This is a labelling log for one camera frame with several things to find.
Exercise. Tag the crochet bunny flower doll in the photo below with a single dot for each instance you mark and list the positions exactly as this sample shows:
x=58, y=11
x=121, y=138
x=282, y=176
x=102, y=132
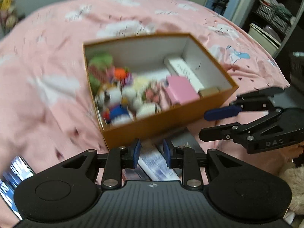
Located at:
x=144, y=97

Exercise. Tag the pink fluffy pompom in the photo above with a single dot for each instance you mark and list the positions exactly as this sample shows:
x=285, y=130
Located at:
x=100, y=71

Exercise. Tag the tube of plush toys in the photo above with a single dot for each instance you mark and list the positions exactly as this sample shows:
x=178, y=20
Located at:
x=9, y=17

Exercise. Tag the dark storage shelf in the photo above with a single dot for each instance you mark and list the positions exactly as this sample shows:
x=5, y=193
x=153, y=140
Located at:
x=271, y=22

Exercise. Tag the white box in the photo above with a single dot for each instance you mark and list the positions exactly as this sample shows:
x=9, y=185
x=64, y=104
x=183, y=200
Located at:
x=177, y=66

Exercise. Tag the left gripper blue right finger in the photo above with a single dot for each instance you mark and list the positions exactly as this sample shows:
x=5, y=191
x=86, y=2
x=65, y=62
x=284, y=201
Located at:
x=184, y=158

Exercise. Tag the orange cardboard box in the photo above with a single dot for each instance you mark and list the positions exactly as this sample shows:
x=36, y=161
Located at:
x=143, y=56

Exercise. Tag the smartphone with lit screen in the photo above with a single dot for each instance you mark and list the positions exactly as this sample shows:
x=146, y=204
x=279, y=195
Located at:
x=18, y=171

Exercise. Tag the black book box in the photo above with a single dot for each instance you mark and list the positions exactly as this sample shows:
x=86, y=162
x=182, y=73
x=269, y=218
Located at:
x=184, y=138

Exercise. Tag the red panda plush doll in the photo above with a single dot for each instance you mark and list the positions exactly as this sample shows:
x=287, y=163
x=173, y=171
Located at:
x=112, y=106

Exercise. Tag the orange crochet toy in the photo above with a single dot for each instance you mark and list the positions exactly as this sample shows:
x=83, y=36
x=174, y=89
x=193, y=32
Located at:
x=123, y=75

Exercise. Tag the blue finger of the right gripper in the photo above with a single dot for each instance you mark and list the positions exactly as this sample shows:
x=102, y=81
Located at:
x=259, y=100
x=238, y=132

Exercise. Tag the gold gift box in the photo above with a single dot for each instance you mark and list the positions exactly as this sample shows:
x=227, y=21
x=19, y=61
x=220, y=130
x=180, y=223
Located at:
x=208, y=92

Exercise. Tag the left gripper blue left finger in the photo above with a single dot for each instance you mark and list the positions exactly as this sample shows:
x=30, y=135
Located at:
x=115, y=161

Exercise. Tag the pink fabric pouch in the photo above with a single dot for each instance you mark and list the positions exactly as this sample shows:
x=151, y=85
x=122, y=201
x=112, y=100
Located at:
x=179, y=90

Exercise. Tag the purple printed card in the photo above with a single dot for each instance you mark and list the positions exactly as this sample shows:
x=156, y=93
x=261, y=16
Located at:
x=151, y=167

